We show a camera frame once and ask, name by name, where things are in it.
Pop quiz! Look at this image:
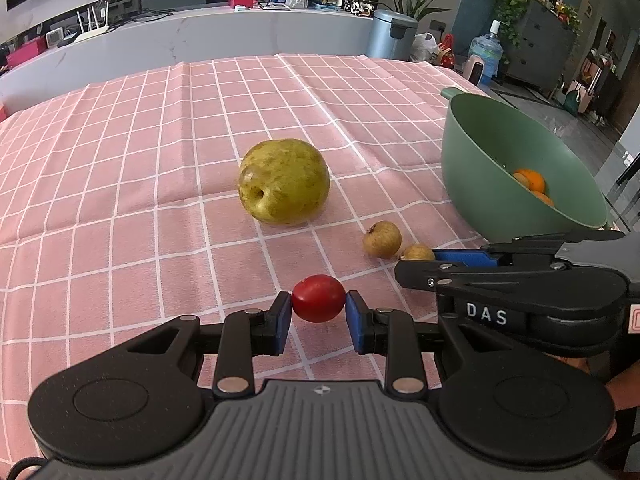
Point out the green colander bowl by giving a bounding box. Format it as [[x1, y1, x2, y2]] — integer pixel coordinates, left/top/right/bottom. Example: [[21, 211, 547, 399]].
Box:
[[440, 87, 609, 243]]

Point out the grey trash bin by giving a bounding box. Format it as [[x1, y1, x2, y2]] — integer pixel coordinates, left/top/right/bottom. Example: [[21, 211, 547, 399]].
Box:
[[365, 9, 420, 61]]

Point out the red cherry tomato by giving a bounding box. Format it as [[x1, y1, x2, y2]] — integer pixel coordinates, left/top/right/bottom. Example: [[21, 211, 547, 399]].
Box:
[[291, 274, 347, 323]]

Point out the magenta box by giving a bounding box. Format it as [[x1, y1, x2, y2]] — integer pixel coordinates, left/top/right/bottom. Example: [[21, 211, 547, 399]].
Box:
[[6, 37, 47, 69]]

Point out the dark grey cabinet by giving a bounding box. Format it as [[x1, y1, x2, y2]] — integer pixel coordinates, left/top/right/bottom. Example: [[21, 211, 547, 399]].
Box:
[[505, 0, 582, 97]]

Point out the white router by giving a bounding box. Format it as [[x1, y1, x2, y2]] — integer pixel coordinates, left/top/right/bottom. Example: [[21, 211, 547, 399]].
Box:
[[75, 2, 112, 41]]

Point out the white plastic bag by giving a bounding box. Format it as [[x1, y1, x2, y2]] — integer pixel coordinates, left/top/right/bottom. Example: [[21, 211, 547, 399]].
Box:
[[410, 32, 441, 64]]

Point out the small white heater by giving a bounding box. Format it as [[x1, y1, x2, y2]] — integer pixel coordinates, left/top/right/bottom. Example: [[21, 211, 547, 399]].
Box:
[[462, 57, 485, 86]]

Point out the person's right forearm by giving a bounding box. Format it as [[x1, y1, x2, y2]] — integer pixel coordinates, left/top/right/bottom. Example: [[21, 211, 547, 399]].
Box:
[[602, 360, 640, 413]]

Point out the black cable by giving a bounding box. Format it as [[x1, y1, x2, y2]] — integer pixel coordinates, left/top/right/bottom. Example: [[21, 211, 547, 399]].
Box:
[[7, 456, 47, 480]]

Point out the yellow-green pear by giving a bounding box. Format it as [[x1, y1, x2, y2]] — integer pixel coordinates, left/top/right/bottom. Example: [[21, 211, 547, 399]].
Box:
[[238, 138, 331, 227]]

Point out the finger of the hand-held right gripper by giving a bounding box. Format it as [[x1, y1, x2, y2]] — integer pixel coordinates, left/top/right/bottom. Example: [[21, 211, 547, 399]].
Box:
[[432, 230, 626, 267], [395, 259, 566, 292]]

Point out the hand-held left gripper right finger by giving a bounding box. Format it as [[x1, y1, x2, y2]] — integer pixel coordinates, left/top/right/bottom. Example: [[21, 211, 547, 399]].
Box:
[[346, 291, 521, 397]]

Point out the long grey media console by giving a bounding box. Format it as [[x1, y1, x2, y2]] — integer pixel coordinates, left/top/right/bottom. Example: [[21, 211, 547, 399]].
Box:
[[0, 5, 376, 122]]

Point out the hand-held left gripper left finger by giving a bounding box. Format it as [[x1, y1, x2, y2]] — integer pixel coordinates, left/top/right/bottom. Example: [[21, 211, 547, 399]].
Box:
[[112, 291, 292, 400]]

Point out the pink checked tablecloth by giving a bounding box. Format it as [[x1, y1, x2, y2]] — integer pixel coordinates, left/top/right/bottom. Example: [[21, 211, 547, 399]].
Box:
[[0, 53, 493, 461]]

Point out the large water bottle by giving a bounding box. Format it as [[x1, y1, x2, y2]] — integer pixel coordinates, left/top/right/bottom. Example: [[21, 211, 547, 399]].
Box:
[[467, 20, 503, 86]]

